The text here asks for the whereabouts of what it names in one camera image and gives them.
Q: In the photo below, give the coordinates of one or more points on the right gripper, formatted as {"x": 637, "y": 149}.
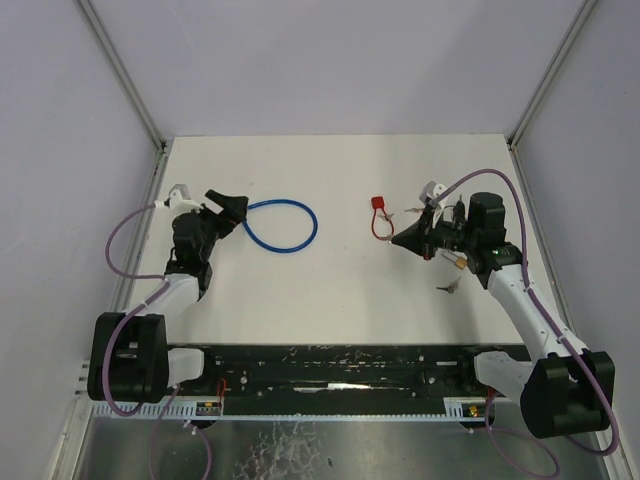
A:
{"x": 426, "y": 236}

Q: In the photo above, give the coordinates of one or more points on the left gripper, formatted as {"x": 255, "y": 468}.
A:
{"x": 216, "y": 217}

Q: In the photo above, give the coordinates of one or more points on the red cable padlock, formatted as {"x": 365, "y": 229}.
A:
{"x": 378, "y": 206}

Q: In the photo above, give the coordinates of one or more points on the long shackle brass padlock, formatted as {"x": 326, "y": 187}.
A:
{"x": 458, "y": 261}

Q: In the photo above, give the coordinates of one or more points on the black padlock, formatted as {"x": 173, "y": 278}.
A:
{"x": 459, "y": 212}

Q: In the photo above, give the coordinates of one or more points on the silver keys of long padlock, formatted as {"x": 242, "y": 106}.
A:
{"x": 451, "y": 288}

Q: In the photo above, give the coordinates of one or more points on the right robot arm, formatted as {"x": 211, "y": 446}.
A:
{"x": 566, "y": 389}

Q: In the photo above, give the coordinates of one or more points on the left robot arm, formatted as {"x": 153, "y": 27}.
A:
{"x": 131, "y": 362}

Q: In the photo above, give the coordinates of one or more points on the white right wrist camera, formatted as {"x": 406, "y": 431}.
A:
{"x": 432, "y": 195}

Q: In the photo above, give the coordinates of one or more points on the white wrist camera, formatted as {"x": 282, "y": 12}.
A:
{"x": 432, "y": 195}
{"x": 178, "y": 201}

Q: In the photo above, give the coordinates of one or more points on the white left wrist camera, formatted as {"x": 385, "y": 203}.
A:
{"x": 178, "y": 201}

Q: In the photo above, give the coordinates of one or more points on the left aluminium frame post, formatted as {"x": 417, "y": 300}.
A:
{"x": 91, "y": 16}

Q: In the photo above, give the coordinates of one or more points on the aluminium frame post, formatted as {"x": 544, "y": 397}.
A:
{"x": 553, "y": 69}
{"x": 91, "y": 16}

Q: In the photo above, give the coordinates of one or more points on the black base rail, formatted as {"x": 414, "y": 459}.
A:
{"x": 431, "y": 370}

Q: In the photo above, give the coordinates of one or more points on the right aluminium frame post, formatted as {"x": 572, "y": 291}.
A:
{"x": 553, "y": 69}

